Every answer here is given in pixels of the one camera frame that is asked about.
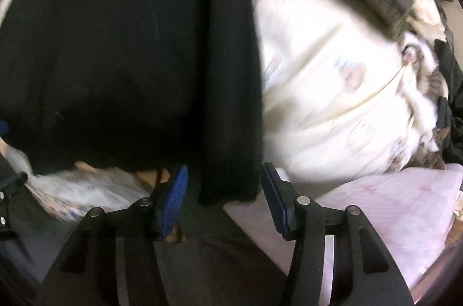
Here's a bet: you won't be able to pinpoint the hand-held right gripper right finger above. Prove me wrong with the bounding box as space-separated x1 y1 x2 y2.
261 162 415 306

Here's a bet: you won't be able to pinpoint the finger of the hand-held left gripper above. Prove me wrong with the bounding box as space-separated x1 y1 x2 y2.
0 171 29 238

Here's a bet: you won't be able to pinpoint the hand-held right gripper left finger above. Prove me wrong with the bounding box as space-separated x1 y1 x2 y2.
34 165 189 306

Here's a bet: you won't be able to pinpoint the black pants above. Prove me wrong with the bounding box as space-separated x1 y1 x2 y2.
0 0 264 205

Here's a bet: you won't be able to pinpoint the person's dark grey clothing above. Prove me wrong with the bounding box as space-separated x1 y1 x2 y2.
155 179 290 306

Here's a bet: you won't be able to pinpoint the white plastic bag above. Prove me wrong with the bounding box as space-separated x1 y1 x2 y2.
27 166 153 221

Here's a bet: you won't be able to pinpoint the pink bed sheet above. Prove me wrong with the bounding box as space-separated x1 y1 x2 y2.
224 163 463 303

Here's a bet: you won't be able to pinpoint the cream printed blanket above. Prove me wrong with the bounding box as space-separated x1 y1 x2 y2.
0 0 447 180

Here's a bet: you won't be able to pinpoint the tabby and white cat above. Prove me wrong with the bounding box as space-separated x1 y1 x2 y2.
396 31 451 171

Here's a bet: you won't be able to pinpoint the dark jacket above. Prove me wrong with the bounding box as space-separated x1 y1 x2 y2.
432 38 463 162

